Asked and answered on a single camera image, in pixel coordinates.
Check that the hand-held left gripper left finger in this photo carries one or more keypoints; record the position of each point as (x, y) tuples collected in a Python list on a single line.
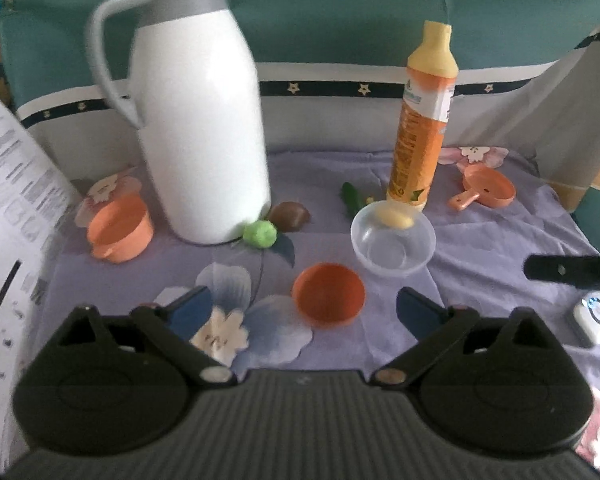
[(192, 310)]

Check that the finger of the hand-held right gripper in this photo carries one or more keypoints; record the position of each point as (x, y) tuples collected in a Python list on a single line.
[(570, 270)]

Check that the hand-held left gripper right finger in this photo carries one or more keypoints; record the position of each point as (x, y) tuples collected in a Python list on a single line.
[(420, 310)]

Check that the clear plastic bowl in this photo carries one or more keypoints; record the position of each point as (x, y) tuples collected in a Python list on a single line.
[(395, 255)]

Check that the small orange bowl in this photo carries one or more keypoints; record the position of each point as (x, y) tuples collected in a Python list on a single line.
[(330, 295)]

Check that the white square timer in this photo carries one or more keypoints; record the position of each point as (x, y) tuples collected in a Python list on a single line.
[(595, 317)]

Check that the purple floral tablecloth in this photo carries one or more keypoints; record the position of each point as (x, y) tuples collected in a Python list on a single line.
[(480, 260)]

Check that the yellow toy food piece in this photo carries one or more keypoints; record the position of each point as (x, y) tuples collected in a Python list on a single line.
[(395, 219)]

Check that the green toy vegetable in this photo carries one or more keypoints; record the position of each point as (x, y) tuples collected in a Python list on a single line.
[(260, 235)]

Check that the orange toy ladle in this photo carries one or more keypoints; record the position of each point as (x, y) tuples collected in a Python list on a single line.
[(490, 187)]

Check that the dark green toy cucumber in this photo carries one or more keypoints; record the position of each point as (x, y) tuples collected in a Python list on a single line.
[(352, 200)]

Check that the brown toy mushroom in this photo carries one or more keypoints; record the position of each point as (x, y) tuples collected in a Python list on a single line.
[(289, 216)]

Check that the orange juice bottle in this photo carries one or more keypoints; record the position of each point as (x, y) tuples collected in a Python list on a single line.
[(420, 135)]

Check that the white thermos jug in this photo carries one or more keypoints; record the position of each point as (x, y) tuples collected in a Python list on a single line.
[(200, 125)]

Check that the white printed instruction sheet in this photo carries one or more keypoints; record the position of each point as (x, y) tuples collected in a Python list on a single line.
[(15, 220)]

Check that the teal and grey bedsheet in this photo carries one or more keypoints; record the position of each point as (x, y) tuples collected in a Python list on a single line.
[(330, 10)]

